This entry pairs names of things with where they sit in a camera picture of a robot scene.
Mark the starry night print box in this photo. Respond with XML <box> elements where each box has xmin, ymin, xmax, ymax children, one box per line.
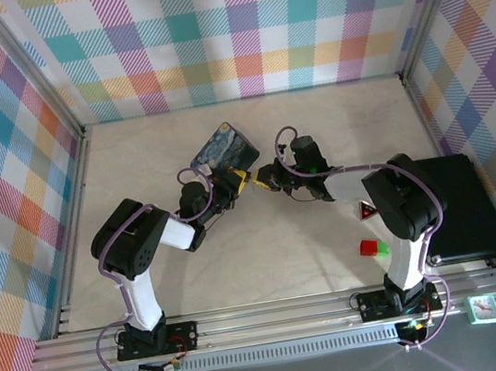
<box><xmin>185</xmin><ymin>117</ymin><xmax>262</xmax><ymax>181</ymax></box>

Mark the red triangle sign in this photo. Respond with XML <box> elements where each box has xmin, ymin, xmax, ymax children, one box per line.
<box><xmin>354</xmin><ymin>197</ymin><xmax>380</xmax><ymax>222</ymax></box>

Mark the red toy block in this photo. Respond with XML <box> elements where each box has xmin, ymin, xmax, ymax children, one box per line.
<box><xmin>357</xmin><ymin>237</ymin><xmax>381</xmax><ymax>257</ymax></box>

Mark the black hard case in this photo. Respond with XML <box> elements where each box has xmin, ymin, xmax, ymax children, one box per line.
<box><xmin>411</xmin><ymin>147</ymin><xmax>496</xmax><ymax>269</ymax></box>

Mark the small green square clock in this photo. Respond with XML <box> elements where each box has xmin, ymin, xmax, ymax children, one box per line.
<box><xmin>464</xmin><ymin>292</ymin><xmax>496</xmax><ymax>328</ymax></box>

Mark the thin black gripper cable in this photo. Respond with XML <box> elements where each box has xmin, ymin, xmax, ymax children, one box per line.
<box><xmin>287</xmin><ymin>184</ymin><xmax>321</xmax><ymax>206</ymax></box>

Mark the aluminium side rail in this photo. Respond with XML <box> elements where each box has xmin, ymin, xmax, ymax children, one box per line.
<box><xmin>23</xmin><ymin>124</ymin><xmax>124</xmax><ymax>340</ymax></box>
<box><xmin>398</xmin><ymin>67</ymin><xmax>453</xmax><ymax>162</ymax></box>

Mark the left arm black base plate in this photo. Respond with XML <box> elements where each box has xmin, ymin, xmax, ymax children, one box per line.
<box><xmin>113</xmin><ymin>319</ymin><xmax>202</xmax><ymax>364</ymax></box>

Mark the long aluminium mounting rail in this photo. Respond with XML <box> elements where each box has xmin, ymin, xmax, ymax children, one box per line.
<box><xmin>23</xmin><ymin>269</ymin><xmax>496</xmax><ymax>371</ymax></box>

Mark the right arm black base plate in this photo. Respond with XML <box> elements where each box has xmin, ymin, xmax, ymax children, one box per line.
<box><xmin>355</xmin><ymin>281</ymin><xmax>444</xmax><ymax>324</ymax></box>

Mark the slotted grey cable duct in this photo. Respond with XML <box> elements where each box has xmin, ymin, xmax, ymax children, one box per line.
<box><xmin>90</xmin><ymin>324</ymin><xmax>405</xmax><ymax>371</ymax></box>

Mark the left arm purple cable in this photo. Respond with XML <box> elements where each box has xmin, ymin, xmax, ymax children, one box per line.
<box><xmin>70</xmin><ymin>162</ymin><xmax>247</xmax><ymax>371</ymax></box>

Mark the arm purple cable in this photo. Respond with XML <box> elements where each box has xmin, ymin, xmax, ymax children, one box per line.
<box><xmin>272</xmin><ymin>105</ymin><xmax>468</xmax><ymax>367</ymax></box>
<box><xmin>70</xmin><ymin>162</ymin><xmax>247</xmax><ymax>371</ymax></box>

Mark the aluminium frame post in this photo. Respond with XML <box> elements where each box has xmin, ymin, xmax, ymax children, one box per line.
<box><xmin>388</xmin><ymin>0</ymin><xmax>492</xmax><ymax>82</ymax></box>
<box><xmin>0</xmin><ymin>0</ymin><xmax>87</xmax><ymax>149</ymax></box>

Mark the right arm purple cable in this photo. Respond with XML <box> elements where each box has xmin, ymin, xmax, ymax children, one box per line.
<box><xmin>272</xmin><ymin>105</ymin><xmax>468</xmax><ymax>367</ymax></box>

